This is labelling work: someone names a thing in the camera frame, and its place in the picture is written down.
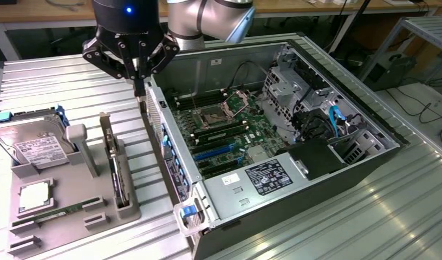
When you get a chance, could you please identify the grey power supply unit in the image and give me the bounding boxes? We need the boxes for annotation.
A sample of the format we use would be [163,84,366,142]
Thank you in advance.
[201,156,313,220]

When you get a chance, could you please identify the wooden desk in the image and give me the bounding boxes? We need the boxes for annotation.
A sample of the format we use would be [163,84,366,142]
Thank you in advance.
[0,0,439,23]

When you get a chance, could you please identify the clear case handle blue latch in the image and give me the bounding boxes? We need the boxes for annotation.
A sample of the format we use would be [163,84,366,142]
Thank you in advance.
[173,197,207,237]

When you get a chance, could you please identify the metal socket cover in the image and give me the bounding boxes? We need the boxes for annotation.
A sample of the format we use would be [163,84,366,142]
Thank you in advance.
[221,89,251,109]

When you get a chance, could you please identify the blue SATA wire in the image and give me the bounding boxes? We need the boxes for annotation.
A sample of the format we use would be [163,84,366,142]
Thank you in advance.
[327,105,343,139]

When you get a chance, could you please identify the CPU socket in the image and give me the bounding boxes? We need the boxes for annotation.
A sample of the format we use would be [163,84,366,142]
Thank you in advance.
[191,103,243,128]

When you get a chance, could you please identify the black plastic fan shroud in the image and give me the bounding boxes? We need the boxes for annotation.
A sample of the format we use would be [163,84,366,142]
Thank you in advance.
[274,137,349,181]

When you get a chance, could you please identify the green RAM stick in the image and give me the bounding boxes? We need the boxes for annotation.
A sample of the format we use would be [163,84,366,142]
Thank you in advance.
[12,198,101,226]

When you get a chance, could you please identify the blue expansion slot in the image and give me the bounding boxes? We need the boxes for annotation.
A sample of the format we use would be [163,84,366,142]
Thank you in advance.
[191,144,243,161]

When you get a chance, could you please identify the silver chipset heatsink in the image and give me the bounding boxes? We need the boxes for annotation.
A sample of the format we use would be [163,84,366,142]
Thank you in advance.
[246,147,277,164]

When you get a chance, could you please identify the black looped wire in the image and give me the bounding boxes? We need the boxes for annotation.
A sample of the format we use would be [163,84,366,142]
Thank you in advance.
[229,60,269,90]

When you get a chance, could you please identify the black floor cable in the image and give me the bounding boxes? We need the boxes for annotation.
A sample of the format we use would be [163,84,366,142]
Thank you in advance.
[382,77,442,137]

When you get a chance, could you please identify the black graphics card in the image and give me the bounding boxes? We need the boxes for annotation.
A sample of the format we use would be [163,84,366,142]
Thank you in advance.
[98,110,131,209]

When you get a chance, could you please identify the silver CPU chip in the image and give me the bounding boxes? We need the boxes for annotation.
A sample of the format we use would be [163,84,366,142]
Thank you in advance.
[18,184,52,210]

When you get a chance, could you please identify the green motherboard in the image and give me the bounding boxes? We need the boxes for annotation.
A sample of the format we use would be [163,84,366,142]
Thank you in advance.
[169,88,291,180]

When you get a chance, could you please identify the grey plastic parts rack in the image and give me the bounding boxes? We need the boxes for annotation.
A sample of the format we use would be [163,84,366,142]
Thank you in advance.
[6,123,142,257]

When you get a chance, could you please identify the metal disk bay cage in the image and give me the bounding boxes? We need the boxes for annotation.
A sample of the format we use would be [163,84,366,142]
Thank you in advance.
[261,66,310,110]

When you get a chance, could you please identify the grey metal shelf frame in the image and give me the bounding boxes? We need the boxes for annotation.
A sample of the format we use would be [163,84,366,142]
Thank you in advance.
[358,15,442,82]

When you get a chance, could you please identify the hard disk with blue bracket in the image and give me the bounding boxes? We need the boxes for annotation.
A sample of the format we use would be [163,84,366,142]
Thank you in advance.
[0,106,73,171]

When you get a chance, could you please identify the black box under shelf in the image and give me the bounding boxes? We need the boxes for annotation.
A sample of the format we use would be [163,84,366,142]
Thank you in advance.
[371,53,418,92]

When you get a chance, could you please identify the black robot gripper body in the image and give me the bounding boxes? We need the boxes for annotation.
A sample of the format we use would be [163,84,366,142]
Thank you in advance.
[91,0,165,59]

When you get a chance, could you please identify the open black PC case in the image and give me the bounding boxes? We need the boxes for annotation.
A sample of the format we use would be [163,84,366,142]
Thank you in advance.
[142,38,411,260]

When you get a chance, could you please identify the installed black RAM stick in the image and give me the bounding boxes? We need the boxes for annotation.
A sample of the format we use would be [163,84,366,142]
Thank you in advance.
[191,126,245,144]

